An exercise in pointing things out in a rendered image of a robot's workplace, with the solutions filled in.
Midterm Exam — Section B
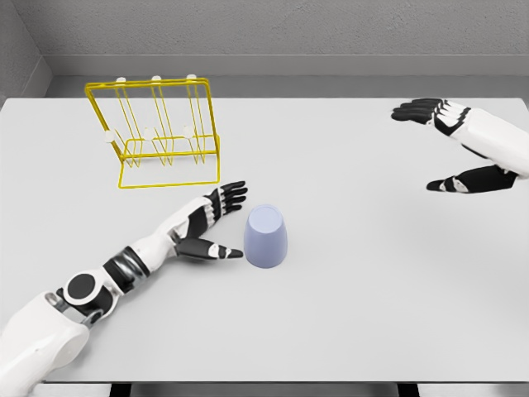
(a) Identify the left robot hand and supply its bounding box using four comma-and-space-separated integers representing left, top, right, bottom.
158, 180, 249, 265

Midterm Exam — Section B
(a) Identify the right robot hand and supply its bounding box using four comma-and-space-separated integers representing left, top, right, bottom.
390, 98, 529, 194

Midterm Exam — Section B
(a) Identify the lavender cup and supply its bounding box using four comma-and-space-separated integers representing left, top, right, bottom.
243, 203, 288, 270

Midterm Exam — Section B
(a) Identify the yellow wire cup holder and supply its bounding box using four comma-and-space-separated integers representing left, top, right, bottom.
84, 74, 222, 190

